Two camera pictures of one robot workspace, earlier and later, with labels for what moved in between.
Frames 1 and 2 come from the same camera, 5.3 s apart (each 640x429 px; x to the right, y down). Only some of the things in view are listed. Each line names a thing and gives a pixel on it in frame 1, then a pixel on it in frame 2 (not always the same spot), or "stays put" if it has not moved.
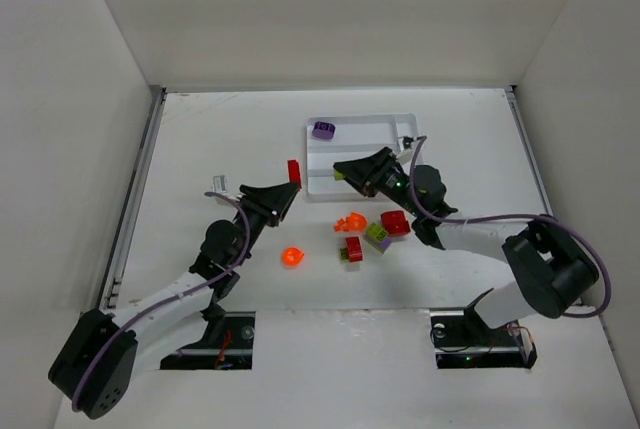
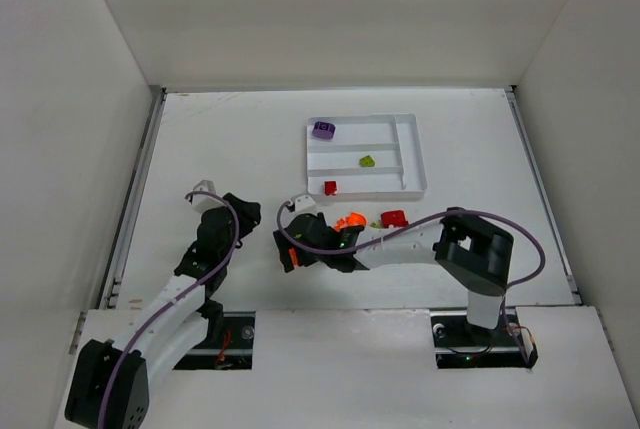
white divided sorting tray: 354,136 stays put
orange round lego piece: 292,256 stays put
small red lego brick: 294,172 → 330,188
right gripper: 382,172 → 288,251
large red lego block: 395,223 stays put
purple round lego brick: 323,130 stays put
